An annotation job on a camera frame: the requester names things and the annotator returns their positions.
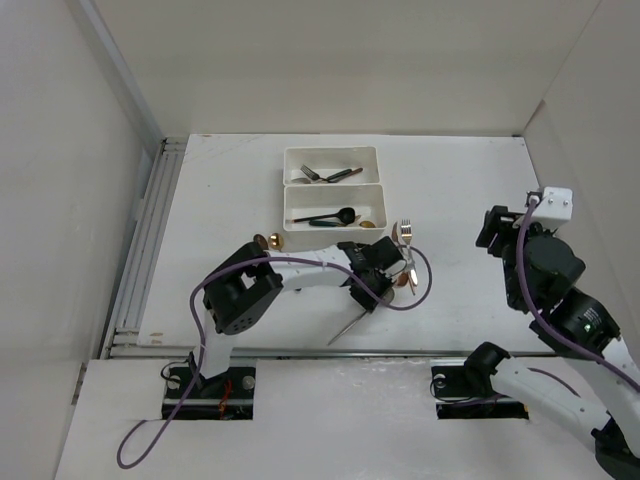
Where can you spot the white plastic bin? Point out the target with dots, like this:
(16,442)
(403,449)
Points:
(307,200)
(329,160)

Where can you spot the gold fork green handle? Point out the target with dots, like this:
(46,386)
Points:
(336,176)

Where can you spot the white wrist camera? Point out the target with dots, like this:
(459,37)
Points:
(553,206)
(405,264)

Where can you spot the black handled fork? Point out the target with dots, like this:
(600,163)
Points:
(312,175)

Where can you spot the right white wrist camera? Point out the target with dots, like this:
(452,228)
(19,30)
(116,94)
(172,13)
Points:
(553,206)

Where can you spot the black measuring spoon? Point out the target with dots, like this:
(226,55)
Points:
(344,215)

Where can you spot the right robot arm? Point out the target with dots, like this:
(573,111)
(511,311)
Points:
(581,331)

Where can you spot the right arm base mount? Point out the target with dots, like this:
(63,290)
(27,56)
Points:
(462,389)

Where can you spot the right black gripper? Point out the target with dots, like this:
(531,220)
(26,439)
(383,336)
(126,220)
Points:
(497,218)

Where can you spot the copper thin utensil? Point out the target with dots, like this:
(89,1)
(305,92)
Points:
(404,277)

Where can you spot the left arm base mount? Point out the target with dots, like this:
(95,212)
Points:
(228,396)

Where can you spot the silver spoon copper handle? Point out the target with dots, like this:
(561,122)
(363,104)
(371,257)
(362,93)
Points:
(388,296)

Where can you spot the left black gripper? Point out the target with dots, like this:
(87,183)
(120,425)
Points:
(363,302)

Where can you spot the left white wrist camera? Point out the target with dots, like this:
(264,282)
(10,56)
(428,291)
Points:
(405,264)

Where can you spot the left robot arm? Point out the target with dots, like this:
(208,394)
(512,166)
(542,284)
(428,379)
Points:
(239,292)

